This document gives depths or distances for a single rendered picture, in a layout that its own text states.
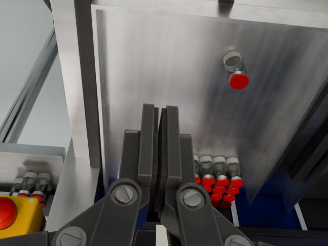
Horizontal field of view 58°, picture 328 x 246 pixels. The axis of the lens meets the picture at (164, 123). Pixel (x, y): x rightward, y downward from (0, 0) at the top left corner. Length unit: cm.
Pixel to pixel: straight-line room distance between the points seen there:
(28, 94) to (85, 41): 55
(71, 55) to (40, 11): 103
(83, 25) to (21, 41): 119
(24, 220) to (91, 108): 18
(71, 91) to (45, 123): 142
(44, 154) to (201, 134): 26
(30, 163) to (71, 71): 22
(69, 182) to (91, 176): 3
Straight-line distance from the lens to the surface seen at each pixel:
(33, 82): 91
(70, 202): 47
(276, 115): 45
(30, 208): 47
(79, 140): 48
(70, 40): 37
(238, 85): 34
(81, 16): 32
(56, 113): 174
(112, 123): 44
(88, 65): 35
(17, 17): 145
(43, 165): 55
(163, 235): 44
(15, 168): 58
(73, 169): 50
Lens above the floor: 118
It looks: 44 degrees down
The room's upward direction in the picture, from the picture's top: 180 degrees clockwise
